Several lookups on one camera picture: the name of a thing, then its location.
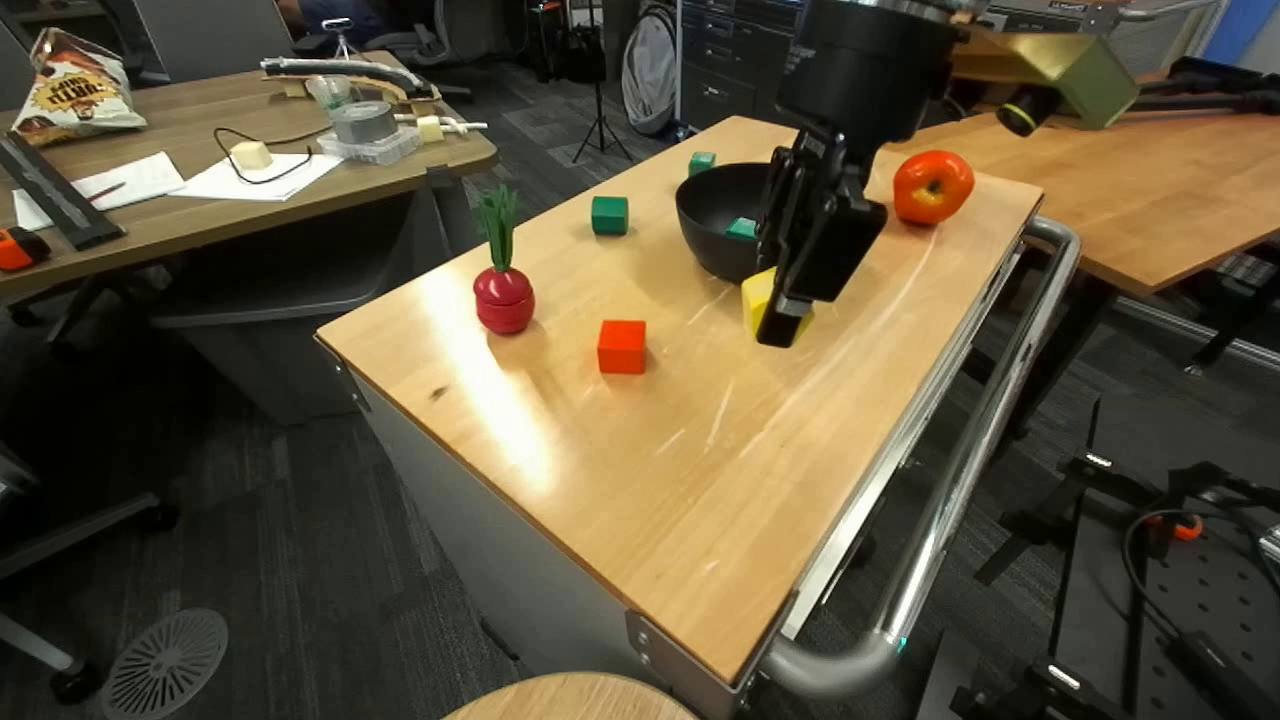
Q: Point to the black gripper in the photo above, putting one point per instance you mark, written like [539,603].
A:
[819,226]

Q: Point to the yellow wooden block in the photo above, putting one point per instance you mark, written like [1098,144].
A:
[752,297]

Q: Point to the small green wooden cube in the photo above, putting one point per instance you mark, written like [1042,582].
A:
[744,231]

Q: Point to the orange wooden cube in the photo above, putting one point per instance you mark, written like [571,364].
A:
[621,345]

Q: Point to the orange toy apple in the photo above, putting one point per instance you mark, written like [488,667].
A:
[929,190]

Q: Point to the red toy radish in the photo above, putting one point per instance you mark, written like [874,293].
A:
[500,293]

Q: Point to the black bowl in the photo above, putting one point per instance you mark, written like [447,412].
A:
[710,200]

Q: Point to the black drawer cabinet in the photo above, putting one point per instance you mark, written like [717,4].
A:
[744,63]

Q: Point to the round wooden stool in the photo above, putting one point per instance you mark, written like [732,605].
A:
[575,697]

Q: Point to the white paper sheet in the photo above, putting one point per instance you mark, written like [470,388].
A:
[254,178]

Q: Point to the wooden office desk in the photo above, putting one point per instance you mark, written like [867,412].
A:
[214,200]

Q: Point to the snack chip bag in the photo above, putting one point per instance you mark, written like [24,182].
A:
[77,87]

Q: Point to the metal cart handle bar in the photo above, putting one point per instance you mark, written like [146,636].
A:
[855,668]

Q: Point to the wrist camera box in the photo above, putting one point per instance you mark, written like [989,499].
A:
[1066,74]

